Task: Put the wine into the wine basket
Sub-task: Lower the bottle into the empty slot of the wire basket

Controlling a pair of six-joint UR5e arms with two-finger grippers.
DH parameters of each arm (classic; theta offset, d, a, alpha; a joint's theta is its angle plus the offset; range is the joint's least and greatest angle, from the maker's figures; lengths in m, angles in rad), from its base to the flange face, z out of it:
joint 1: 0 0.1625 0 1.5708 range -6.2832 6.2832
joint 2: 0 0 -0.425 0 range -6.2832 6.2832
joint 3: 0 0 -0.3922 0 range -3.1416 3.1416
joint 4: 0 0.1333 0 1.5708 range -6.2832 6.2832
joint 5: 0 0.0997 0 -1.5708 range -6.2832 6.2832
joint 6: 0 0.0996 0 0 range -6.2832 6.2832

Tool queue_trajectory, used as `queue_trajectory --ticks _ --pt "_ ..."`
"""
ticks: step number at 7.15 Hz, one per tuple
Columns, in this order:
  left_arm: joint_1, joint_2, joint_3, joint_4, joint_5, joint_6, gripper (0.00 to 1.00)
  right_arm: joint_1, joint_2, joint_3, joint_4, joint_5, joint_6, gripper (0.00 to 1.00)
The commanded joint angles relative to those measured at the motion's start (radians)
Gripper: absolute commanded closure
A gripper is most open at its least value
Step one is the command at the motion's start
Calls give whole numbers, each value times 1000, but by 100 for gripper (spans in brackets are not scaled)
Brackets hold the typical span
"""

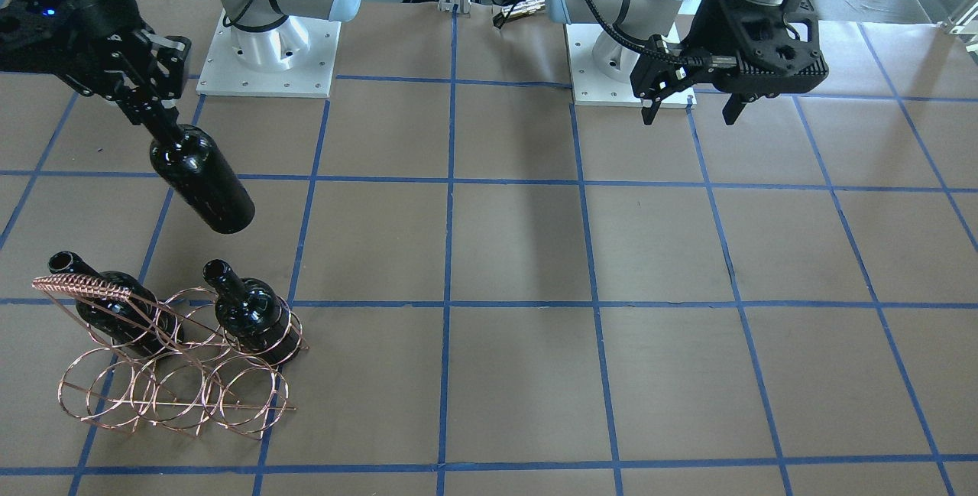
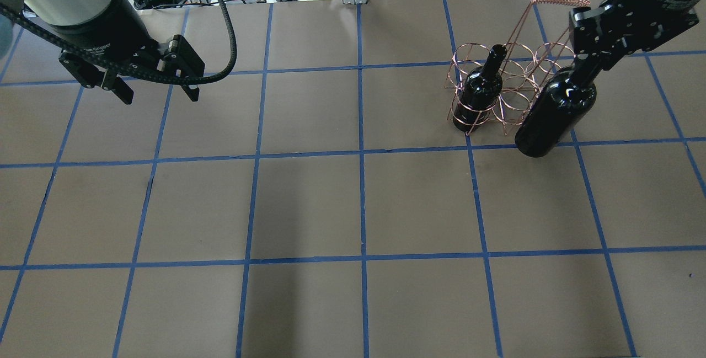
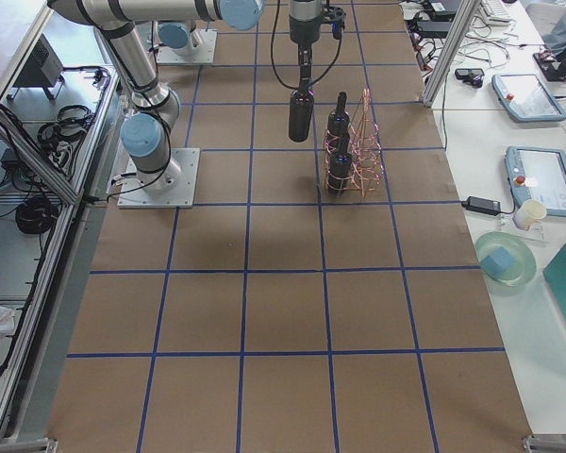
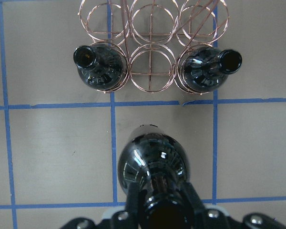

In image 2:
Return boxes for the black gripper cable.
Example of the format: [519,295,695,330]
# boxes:
[0,0,238,86]

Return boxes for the dark wine bottle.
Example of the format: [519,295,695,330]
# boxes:
[515,66,597,158]
[452,44,507,134]

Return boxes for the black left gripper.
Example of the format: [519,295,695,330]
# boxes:
[46,0,205,106]

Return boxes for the dark wine bottle front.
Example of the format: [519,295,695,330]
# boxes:
[515,66,597,158]

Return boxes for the brown gridded paper mat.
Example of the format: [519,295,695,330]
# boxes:
[2,0,704,357]

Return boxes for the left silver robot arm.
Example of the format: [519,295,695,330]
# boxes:
[2,0,205,77]

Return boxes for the dark wine bottle rear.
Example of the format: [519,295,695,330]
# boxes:
[452,44,507,134]

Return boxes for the copper wire wine basket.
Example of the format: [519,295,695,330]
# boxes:
[444,0,590,135]

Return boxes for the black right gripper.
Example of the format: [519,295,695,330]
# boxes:
[569,0,701,85]

